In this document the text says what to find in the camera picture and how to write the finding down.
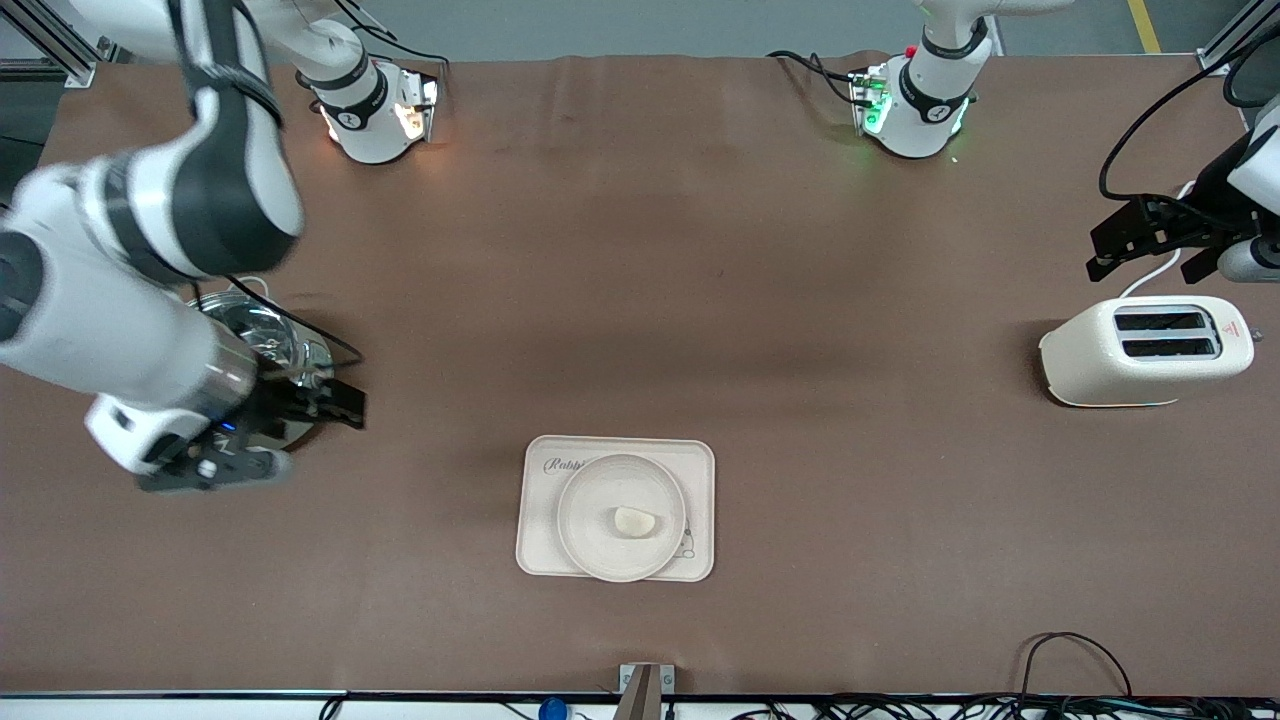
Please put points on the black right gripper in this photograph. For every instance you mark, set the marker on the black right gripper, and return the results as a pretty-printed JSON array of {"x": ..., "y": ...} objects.
[{"x": 281, "y": 401}]

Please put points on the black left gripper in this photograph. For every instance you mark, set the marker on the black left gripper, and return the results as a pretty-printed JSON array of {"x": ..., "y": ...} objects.
[{"x": 1203, "y": 221}]

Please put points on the round cream plate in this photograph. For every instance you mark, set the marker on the round cream plate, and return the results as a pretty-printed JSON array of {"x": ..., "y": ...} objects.
[{"x": 600, "y": 500}]

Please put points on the white steamed bun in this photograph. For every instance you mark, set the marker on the white steamed bun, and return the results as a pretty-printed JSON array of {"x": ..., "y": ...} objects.
[{"x": 635, "y": 521}]

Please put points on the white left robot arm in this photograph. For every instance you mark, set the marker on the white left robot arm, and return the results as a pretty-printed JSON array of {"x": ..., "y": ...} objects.
[{"x": 925, "y": 110}]

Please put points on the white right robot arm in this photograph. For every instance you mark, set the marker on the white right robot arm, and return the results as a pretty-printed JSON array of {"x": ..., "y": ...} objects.
[{"x": 100, "y": 320}]

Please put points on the cream rabbit print tray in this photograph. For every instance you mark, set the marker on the cream rabbit print tray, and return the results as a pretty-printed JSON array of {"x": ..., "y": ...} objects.
[{"x": 540, "y": 555}]

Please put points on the steel pot with glass lid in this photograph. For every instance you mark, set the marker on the steel pot with glass lid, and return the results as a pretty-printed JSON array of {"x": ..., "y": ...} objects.
[{"x": 270, "y": 340}]

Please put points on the cream two-slot toaster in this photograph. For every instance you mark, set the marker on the cream two-slot toaster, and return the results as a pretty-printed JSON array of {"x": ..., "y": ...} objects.
[{"x": 1090, "y": 365}]

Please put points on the small blue round object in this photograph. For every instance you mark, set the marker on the small blue round object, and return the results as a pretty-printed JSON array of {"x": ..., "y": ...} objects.
[{"x": 552, "y": 710}]

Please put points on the brown table cover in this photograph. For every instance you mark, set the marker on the brown table cover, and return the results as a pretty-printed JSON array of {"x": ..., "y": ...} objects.
[{"x": 700, "y": 250}]

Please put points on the aluminium frame profile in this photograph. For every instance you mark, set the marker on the aluminium frame profile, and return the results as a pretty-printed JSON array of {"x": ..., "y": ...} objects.
[
  {"x": 50, "y": 55},
  {"x": 1225, "y": 50}
]

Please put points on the grey metal camera bracket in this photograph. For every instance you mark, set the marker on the grey metal camera bracket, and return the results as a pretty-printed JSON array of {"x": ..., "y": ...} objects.
[{"x": 645, "y": 690}]

